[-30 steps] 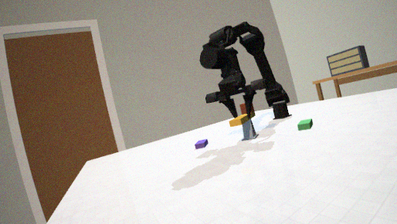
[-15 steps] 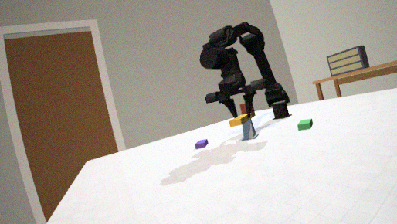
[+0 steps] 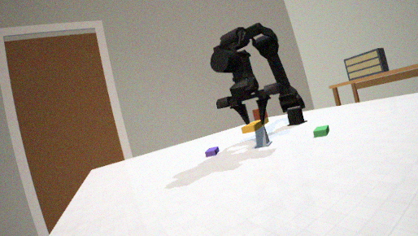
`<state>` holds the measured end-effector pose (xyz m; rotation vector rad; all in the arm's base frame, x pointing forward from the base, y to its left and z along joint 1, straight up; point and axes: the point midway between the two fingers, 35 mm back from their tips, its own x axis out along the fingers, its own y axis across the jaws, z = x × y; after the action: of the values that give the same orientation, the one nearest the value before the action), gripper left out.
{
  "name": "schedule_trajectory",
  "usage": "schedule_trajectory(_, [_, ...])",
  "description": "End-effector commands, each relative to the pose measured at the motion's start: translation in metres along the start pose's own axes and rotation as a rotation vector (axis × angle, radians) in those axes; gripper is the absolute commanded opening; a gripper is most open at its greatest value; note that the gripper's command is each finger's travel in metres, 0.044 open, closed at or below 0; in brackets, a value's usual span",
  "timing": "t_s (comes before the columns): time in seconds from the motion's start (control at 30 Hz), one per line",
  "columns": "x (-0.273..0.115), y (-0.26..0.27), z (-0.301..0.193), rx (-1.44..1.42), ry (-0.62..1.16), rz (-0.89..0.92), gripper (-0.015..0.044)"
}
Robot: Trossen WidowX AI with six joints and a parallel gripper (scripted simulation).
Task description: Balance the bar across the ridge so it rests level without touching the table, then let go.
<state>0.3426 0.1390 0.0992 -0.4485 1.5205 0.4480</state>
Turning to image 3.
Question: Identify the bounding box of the green rectangular block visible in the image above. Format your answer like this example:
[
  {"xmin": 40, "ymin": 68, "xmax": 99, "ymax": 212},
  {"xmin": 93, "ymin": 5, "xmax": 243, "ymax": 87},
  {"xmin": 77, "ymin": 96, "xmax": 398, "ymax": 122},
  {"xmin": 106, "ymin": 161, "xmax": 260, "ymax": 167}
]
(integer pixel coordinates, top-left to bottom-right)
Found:
[{"xmin": 313, "ymin": 125, "xmax": 330, "ymax": 138}]

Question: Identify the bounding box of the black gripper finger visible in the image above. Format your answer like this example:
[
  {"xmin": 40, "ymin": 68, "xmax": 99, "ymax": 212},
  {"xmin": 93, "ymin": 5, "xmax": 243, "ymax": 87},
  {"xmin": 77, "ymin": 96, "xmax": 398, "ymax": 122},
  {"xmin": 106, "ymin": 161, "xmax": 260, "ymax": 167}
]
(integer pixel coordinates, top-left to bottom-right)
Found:
[
  {"xmin": 255, "ymin": 97, "xmax": 271, "ymax": 125},
  {"xmin": 230, "ymin": 104, "xmax": 250, "ymax": 125}
]

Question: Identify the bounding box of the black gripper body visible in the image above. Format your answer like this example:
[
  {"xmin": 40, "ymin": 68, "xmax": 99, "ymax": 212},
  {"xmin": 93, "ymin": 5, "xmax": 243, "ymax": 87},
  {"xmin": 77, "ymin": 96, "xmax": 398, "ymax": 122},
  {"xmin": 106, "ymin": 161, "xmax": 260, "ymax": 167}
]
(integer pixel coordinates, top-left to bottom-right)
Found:
[{"xmin": 216, "ymin": 70, "xmax": 284, "ymax": 109}]

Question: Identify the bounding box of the small purple block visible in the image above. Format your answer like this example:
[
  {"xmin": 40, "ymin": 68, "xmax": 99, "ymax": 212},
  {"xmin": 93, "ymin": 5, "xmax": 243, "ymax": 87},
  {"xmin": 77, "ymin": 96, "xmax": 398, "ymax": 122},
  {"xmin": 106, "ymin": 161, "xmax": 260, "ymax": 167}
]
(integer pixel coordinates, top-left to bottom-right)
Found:
[{"xmin": 205, "ymin": 146, "xmax": 220, "ymax": 158}]

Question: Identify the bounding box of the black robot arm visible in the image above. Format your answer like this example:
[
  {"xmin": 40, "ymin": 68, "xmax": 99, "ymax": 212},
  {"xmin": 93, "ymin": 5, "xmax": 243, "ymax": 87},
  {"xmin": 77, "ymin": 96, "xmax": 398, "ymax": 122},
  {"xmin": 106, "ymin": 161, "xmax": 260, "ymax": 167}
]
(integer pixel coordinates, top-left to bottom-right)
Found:
[{"xmin": 210, "ymin": 23, "xmax": 307, "ymax": 126}]

